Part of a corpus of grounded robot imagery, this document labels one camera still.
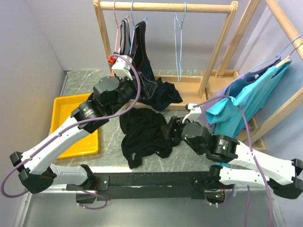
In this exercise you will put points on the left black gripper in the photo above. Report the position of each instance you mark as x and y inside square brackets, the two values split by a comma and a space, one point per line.
[148, 86]

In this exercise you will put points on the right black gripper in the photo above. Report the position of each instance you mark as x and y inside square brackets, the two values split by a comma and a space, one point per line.
[175, 123]

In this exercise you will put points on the black tank top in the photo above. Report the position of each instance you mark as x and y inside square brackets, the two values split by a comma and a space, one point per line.
[144, 137]

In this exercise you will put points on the blue wire hanger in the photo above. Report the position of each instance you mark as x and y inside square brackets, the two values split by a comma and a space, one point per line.
[179, 46]

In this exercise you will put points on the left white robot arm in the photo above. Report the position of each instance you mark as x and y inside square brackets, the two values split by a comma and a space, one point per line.
[35, 166]

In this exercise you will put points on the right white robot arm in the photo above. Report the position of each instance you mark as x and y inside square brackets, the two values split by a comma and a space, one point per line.
[256, 168]

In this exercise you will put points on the navy red-trimmed tank top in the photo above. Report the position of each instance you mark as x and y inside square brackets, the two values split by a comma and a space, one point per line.
[166, 93]

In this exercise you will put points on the white grey tank top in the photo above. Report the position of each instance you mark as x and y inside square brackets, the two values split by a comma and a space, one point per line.
[124, 41]

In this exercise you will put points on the blue hanger with navy top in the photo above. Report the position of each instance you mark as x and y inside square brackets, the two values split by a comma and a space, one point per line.
[134, 28]

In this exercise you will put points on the blue hanger on right rack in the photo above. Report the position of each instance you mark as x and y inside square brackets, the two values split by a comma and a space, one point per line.
[278, 56]

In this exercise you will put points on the wooden hanger on right rack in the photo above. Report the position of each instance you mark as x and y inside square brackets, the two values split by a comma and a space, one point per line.
[282, 62]

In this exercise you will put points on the wooden clothes rack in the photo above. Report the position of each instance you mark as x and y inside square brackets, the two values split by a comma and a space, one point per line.
[191, 86]
[293, 102]

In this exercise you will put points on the turquoise shirt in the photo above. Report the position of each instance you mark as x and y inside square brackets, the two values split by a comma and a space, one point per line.
[223, 114]

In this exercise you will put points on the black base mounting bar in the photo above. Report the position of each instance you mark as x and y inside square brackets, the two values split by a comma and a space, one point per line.
[156, 185]

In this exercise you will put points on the purple shirt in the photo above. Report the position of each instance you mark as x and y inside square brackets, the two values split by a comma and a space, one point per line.
[244, 79]

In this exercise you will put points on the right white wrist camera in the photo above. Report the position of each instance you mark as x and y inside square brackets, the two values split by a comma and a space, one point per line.
[194, 112]

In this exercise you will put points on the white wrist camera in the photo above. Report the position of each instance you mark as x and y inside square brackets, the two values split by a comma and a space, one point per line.
[194, 112]
[120, 68]

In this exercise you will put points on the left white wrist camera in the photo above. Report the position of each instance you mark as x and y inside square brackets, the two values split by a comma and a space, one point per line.
[120, 68]

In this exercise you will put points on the pink wire hanger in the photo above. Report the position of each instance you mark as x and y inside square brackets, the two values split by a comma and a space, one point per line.
[117, 49]

